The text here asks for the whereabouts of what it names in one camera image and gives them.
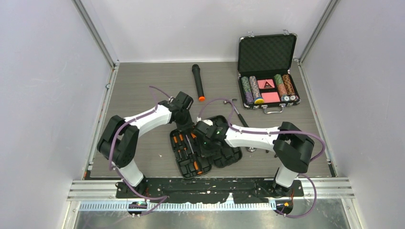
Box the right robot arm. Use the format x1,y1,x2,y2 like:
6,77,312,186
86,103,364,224
193,120,315,196

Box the orange handled screwdriver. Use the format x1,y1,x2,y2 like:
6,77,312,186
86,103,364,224
186,133,198,154

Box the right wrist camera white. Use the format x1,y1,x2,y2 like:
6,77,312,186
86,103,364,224
196,117,213,125

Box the black tool kit case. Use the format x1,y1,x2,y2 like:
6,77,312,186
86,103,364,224
169,129,243,179

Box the small orange black screwdriver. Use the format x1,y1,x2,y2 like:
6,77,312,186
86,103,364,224
173,135,182,159

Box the small round bit holder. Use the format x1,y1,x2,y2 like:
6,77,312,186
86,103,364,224
246,147,256,153

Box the open poker chip case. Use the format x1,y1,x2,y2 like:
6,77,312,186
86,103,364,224
237,31,301,112

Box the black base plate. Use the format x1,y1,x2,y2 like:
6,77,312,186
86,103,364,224
116,177,304,204

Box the thin orange black screwdriver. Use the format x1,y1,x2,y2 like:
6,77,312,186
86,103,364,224
179,134,188,158

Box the claw hammer black handle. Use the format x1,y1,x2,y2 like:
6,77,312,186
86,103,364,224
223,98,249,127

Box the black microphone orange end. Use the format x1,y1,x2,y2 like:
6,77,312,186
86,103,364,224
192,64,205,102

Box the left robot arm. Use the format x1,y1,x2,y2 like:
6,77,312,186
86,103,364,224
96,92,194,198

